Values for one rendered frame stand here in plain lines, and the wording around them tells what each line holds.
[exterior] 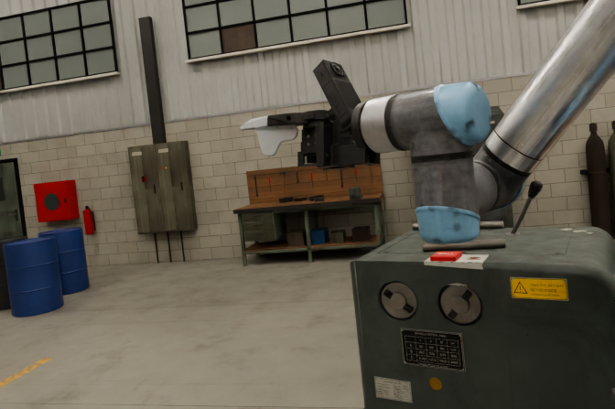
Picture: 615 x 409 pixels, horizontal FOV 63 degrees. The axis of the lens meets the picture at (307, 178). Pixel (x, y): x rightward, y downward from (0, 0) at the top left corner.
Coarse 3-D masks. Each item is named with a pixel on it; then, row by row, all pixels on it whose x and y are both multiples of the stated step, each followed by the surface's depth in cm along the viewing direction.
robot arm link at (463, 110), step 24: (408, 96) 62; (432, 96) 59; (456, 96) 57; (480, 96) 59; (408, 120) 61; (432, 120) 59; (456, 120) 57; (480, 120) 58; (408, 144) 63; (432, 144) 59; (456, 144) 59
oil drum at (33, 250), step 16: (32, 240) 638; (48, 240) 613; (16, 256) 594; (32, 256) 598; (48, 256) 611; (16, 272) 595; (32, 272) 598; (48, 272) 610; (16, 288) 596; (32, 288) 597; (48, 288) 608; (16, 304) 597; (32, 304) 597; (48, 304) 607
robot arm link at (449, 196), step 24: (432, 168) 60; (456, 168) 59; (480, 168) 65; (432, 192) 60; (456, 192) 59; (480, 192) 62; (432, 216) 60; (456, 216) 59; (432, 240) 61; (456, 240) 60
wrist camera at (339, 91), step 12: (324, 60) 73; (324, 72) 72; (336, 72) 73; (324, 84) 72; (336, 84) 71; (348, 84) 74; (336, 96) 71; (348, 96) 71; (336, 108) 71; (348, 108) 69; (348, 120) 69
